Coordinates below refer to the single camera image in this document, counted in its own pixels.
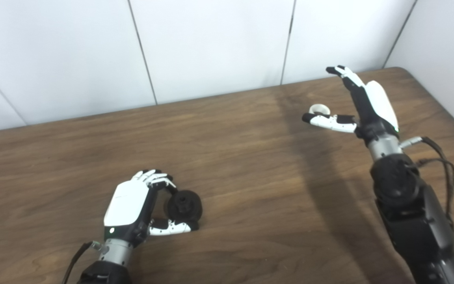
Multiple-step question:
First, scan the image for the white and black left hand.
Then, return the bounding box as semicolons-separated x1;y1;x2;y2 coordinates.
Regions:
103;169;200;248

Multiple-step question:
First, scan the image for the white and black right hand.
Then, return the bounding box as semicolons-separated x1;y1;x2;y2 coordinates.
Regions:
301;65;400;147

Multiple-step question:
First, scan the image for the round black part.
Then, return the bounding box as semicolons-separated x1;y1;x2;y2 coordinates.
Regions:
166;190;203;226

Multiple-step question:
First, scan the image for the white ring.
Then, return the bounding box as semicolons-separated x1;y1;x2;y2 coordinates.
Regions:
309;104;331;117

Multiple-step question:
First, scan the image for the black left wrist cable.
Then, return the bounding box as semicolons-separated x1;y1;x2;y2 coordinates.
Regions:
61;241;102;284

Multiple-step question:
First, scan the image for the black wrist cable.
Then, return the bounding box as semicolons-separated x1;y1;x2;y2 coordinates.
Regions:
398;136;454;234
61;241;102;284

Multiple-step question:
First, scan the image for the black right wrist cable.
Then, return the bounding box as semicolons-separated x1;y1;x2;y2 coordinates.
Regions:
398;136;454;234

